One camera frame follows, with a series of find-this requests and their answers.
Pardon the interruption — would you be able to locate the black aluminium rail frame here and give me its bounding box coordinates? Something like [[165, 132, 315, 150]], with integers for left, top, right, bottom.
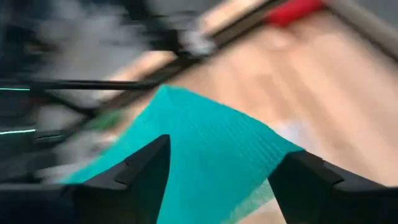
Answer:
[[0, 6, 280, 144]]

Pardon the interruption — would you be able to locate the green elastic bandage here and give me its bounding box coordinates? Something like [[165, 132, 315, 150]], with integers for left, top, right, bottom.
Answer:
[[60, 84, 305, 224]]

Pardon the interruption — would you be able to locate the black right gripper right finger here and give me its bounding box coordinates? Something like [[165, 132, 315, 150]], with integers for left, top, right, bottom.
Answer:
[[267, 151, 398, 224]]

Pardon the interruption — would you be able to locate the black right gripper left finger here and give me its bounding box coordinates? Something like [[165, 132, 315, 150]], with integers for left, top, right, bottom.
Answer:
[[0, 134, 171, 224]]

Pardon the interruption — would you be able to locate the red bandage roll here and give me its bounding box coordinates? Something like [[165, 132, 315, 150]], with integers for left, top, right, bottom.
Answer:
[[264, 0, 326, 28]]

